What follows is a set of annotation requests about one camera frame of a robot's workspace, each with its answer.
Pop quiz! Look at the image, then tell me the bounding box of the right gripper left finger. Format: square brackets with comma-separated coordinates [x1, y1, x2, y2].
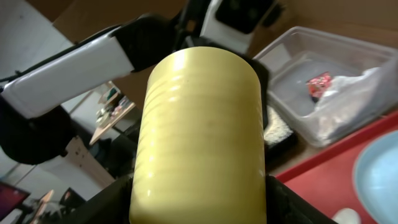
[59, 175, 133, 224]

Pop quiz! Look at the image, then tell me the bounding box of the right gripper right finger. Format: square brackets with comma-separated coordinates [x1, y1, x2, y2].
[266, 175, 336, 224]

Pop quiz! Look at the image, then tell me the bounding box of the white rice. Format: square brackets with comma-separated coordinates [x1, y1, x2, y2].
[264, 106, 294, 145]

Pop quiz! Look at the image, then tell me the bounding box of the yellow plastic cup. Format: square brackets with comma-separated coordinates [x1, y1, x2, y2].
[129, 47, 267, 224]

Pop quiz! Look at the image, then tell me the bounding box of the red snack wrapper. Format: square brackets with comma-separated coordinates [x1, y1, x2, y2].
[306, 72, 333, 103]

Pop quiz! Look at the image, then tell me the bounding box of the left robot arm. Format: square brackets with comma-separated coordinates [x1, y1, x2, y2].
[1, 1, 209, 165]

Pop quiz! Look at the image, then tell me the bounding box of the red serving tray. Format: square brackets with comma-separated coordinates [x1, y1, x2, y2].
[276, 111, 397, 223]

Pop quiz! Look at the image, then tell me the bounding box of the black tray bin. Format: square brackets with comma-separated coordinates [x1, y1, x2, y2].
[248, 59, 297, 159]

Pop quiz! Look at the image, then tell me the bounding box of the white plastic spoon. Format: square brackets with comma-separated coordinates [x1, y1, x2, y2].
[332, 208, 361, 224]

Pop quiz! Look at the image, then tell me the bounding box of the light blue plate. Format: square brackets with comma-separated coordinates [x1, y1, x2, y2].
[353, 131, 397, 224]

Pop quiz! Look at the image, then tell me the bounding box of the clear plastic bin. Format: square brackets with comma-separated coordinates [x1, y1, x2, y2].
[256, 27, 397, 147]

